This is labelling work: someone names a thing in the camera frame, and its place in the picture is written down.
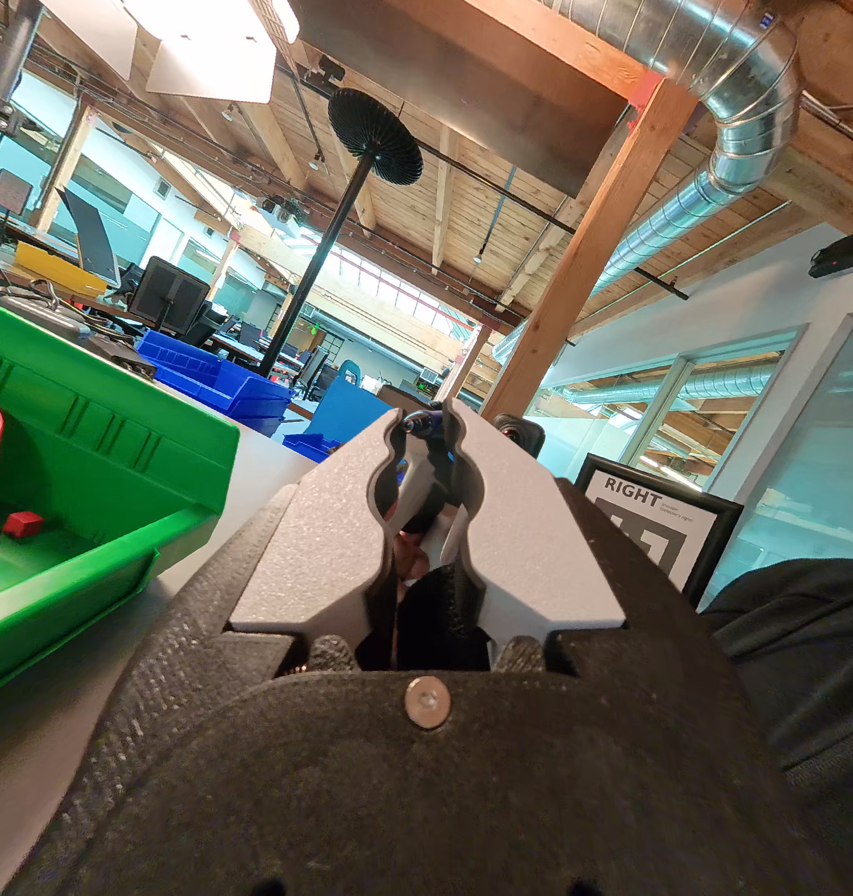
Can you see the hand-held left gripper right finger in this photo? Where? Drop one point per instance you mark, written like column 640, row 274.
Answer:
column 546, row 560

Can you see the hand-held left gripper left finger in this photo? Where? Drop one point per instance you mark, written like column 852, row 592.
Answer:
column 315, row 560

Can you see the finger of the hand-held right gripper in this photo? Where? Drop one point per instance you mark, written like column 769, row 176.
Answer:
column 452, row 535
column 413, row 483

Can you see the green plastic bin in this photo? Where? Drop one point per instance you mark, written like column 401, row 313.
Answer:
column 105, row 434

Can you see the person's right forearm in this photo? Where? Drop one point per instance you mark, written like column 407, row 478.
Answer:
column 805, row 700

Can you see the person's right hand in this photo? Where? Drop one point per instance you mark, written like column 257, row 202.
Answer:
column 411, row 560

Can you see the blue plastic bin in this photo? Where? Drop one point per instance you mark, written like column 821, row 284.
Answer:
column 217, row 378
column 309, row 448

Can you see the small red block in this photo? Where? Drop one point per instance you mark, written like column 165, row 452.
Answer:
column 22, row 525

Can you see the ceiling projector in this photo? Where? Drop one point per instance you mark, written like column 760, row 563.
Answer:
column 290, row 210

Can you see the black monitor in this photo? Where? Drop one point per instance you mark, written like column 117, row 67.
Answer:
column 169, row 297

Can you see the black round lamp stand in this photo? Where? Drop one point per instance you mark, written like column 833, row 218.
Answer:
column 375, row 133

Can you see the yellow box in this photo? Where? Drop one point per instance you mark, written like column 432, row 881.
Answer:
column 60, row 270

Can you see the grey laptop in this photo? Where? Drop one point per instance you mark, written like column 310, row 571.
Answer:
column 91, row 238

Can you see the silver metal stand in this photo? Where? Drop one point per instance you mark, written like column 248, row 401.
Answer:
column 10, row 84

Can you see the thin silver air duct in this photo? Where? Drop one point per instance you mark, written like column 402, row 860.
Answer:
column 679, row 389

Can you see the black wall speaker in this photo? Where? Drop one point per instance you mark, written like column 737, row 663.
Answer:
column 844, row 255

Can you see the large silver air duct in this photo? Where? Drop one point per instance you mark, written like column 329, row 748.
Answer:
column 735, row 98

